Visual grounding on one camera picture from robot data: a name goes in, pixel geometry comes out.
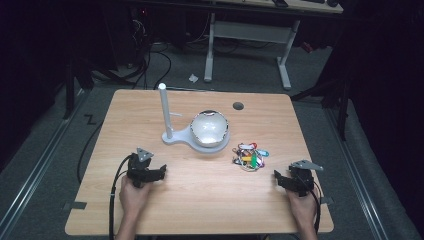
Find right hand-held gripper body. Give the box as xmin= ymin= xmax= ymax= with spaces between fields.
xmin=287 ymin=159 xmax=325 ymax=198

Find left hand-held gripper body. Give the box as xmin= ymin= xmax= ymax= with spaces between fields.
xmin=126 ymin=147 xmax=158 ymax=189

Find person's left hand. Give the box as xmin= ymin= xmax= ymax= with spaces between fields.
xmin=118 ymin=175 xmax=152 ymax=218

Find person's right hand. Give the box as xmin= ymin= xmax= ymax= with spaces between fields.
xmin=286 ymin=187 xmax=318 ymax=232

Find pile of colourful key tags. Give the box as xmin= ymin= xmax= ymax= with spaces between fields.
xmin=231 ymin=142 xmax=270 ymax=173

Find white stand with pole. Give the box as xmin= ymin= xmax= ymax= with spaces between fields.
xmin=157 ymin=82 xmax=231 ymax=155

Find silver metal bowl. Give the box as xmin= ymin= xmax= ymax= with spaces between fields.
xmin=189 ymin=109 xmax=231 ymax=149

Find black metal stand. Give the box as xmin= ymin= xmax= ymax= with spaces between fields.
xmin=62 ymin=56 xmax=96 ymax=120
xmin=290 ymin=71 xmax=353 ymax=142

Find white-legged desk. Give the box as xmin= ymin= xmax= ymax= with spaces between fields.
xmin=156 ymin=0 xmax=345 ymax=91

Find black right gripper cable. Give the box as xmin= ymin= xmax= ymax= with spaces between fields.
xmin=295 ymin=172 xmax=323 ymax=234

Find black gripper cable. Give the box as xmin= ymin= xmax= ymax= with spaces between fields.
xmin=108 ymin=154 xmax=134 ymax=240
xmin=295 ymin=172 xmax=323 ymax=234

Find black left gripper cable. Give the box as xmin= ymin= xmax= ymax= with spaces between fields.
xmin=108 ymin=154 xmax=134 ymax=240

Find metal floor rail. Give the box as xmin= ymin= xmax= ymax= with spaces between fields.
xmin=0 ymin=87 xmax=91 ymax=234
xmin=324 ymin=106 xmax=391 ymax=240

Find black floor cables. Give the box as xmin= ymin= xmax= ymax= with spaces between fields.
xmin=93 ymin=13 xmax=208 ymax=90

